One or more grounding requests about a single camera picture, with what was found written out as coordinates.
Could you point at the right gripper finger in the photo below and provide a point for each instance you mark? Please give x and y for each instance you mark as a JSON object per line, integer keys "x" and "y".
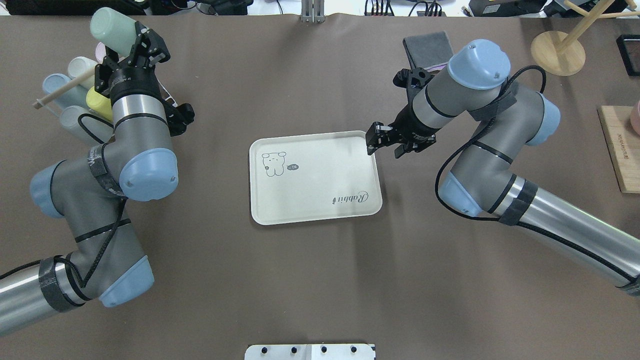
{"x": 401, "y": 150}
{"x": 379, "y": 136}

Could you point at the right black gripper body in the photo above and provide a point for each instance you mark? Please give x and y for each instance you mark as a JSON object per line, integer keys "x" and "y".
{"x": 409, "y": 127}

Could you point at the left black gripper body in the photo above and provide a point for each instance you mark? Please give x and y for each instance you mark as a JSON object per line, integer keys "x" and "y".
{"x": 127, "y": 85}

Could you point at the metal camera post bracket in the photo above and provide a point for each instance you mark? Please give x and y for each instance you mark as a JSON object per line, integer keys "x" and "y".
{"x": 313, "y": 11}

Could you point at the black box at edge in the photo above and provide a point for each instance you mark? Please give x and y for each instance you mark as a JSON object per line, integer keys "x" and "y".
{"x": 629, "y": 48}

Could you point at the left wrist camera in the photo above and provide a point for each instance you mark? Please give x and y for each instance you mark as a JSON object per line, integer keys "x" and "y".
{"x": 179, "y": 118}

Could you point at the yellow cup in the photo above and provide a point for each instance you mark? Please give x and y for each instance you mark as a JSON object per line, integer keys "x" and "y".
{"x": 100, "y": 104}

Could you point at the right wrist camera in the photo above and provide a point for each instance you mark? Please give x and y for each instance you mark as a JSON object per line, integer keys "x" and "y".
{"x": 412, "y": 80}

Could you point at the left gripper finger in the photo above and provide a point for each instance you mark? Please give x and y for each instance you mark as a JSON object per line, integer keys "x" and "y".
{"x": 149, "y": 48}
{"x": 112, "y": 57}

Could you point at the folded grey cloth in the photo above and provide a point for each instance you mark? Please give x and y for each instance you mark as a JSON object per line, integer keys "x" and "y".
{"x": 428, "y": 50}

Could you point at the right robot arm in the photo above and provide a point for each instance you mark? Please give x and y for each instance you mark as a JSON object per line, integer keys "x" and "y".
{"x": 440, "y": 86}

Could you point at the white wire cup rack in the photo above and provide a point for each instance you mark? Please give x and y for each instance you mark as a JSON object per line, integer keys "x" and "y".
{"x": 166, "y": 95}

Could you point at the cream white cup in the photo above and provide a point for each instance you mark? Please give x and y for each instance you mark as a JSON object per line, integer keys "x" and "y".
{"x": 80, "y": 65}

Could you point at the pink cup on board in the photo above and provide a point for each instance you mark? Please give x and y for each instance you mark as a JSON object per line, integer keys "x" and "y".
{"x": 635, "y": 118}

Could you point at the grey cup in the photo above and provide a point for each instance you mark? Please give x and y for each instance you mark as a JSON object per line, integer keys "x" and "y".
{"x": 85, "y": 125}

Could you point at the green cup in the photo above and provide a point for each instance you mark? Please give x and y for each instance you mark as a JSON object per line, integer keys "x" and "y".
{"x": 115, "y": 30}

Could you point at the white mounting plate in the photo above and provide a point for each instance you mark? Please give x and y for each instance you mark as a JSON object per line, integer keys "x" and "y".
{"x": 311, "y": 351}

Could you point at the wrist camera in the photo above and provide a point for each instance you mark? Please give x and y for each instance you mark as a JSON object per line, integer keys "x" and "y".
{"x": 179, "y": 118}
{"x": 412, "y": 80}

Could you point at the cream rabbit tray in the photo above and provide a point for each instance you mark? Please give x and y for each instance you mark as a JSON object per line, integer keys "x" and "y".
{"x": 312, "y": 177}

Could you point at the wooden mug tree stand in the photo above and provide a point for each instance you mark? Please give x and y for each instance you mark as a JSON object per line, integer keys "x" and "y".
{"x": 560, "y": 53}

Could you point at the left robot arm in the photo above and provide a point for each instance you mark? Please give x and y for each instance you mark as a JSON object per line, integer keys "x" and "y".
{"x": 91, "y": 192}

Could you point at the wooden board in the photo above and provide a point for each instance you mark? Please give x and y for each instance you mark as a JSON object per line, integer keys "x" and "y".
{"x": 623, "y": 145}

